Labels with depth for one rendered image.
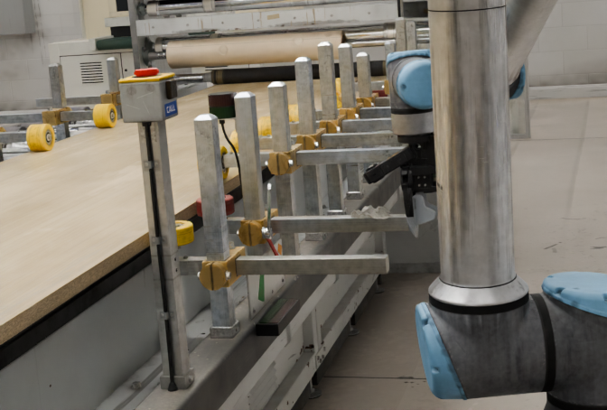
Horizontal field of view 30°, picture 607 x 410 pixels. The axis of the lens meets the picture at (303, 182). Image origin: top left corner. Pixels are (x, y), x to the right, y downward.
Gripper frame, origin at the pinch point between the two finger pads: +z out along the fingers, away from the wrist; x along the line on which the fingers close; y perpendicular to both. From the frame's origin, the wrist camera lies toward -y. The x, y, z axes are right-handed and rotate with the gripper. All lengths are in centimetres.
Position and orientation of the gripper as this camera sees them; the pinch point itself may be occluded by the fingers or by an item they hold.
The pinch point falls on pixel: (412, 230)
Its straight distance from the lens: 233.7
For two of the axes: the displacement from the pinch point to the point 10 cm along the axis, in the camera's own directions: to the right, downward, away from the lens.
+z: 0.9, 9.8, 1.8
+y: 9.7, -0.4, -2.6
